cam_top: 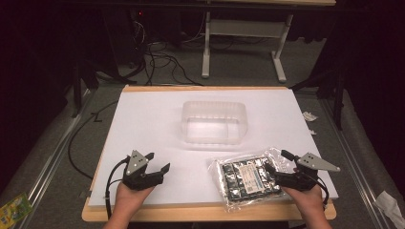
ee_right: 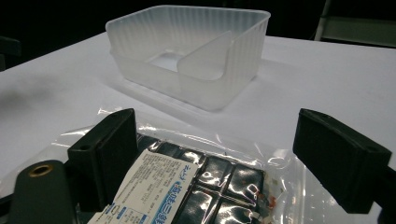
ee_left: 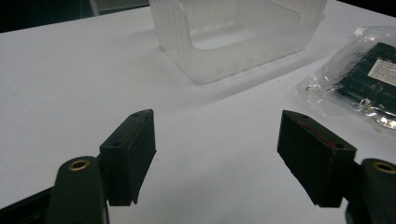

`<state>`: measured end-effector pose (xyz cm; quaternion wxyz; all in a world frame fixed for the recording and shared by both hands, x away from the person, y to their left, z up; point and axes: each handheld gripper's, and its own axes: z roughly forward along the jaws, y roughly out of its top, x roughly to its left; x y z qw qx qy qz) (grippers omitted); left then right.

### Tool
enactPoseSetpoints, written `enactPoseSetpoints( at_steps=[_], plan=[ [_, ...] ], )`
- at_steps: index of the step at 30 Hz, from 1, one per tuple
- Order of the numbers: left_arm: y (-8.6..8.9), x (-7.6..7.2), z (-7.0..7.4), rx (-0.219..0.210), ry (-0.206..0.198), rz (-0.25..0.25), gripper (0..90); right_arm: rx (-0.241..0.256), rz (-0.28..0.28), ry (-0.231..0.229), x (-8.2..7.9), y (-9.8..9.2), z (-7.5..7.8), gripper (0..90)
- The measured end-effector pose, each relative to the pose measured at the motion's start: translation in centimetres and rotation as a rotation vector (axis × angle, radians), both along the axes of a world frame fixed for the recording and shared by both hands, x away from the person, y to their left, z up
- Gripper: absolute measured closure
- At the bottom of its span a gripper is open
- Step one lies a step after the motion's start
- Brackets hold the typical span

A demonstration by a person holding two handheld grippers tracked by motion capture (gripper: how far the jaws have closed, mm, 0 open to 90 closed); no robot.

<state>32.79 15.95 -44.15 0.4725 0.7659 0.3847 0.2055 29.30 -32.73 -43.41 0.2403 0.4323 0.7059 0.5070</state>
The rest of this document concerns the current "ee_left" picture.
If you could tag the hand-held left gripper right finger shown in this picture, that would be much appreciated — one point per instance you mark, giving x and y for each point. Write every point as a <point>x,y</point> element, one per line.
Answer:
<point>320,165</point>

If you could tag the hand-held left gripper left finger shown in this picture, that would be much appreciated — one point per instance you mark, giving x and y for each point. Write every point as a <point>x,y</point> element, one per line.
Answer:
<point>124,161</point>

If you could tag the black item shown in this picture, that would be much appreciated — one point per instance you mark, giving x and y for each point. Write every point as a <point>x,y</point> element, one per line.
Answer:
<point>367,77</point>

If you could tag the translucent white plastic storage box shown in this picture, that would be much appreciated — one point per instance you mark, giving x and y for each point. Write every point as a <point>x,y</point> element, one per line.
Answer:
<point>236,40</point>

